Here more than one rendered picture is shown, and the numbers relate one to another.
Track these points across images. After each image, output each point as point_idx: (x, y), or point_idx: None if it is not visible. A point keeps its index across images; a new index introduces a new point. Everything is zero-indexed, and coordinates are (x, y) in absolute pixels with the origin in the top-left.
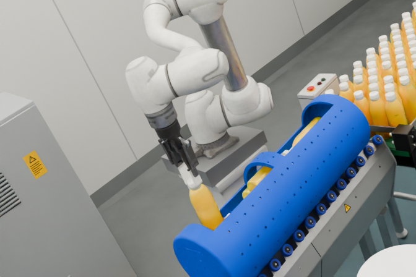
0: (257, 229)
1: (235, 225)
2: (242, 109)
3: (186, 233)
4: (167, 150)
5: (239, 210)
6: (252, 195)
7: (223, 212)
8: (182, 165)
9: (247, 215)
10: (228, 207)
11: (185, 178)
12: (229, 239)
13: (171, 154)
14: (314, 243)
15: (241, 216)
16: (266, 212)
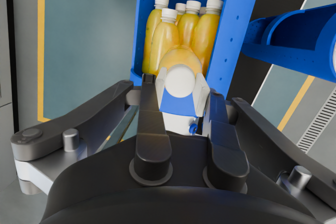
0: (241, 45)
1: (225, 65)
2: None
3: (164, 107)
4: (106, 133)
5: (223, 39)
6: None
7: None
8: (160, 94)
9: (234, 38)
10: None
11: (163, 91)
12: (222, 87)
13: (118, 113)
14: None
15: (228, 46)
16: (249, 13)
